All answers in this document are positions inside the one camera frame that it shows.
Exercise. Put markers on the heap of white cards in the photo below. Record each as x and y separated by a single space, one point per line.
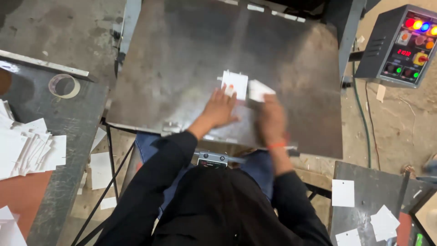
10 229

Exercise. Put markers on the white card with hole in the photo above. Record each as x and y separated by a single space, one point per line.
348 238
343 193
384 222

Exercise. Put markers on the person's left fingers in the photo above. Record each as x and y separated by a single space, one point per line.
225 93

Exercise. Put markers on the white square card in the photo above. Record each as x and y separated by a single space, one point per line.
235 84

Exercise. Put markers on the dark metal side table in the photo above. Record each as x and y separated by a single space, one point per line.
375 205

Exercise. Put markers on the white blurred card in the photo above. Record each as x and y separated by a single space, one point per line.
259 90

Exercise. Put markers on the grey control box with lights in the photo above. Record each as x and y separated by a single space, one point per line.
397 46

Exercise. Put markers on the person's right hand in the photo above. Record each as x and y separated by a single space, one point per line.
271 119

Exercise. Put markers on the grey machine frame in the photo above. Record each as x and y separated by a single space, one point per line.
348 30

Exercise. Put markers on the green marker pen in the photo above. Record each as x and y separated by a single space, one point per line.
418 240

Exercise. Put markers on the black machine sensor block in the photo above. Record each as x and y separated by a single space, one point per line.
212 160

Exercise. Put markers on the person's left hand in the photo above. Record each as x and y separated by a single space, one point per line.
218 109

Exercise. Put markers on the steel machine work plate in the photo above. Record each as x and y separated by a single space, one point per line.
225 75

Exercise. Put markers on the grey metal side table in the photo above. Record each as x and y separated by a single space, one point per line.
47 136

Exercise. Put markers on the orange wrist thread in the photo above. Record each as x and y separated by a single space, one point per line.
277 145

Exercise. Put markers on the clear tape roll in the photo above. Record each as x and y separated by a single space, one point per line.
64 86

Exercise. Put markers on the pile of white cards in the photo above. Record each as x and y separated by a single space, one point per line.
29 147

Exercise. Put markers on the white paper sheet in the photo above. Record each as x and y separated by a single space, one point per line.
108 203
100 170

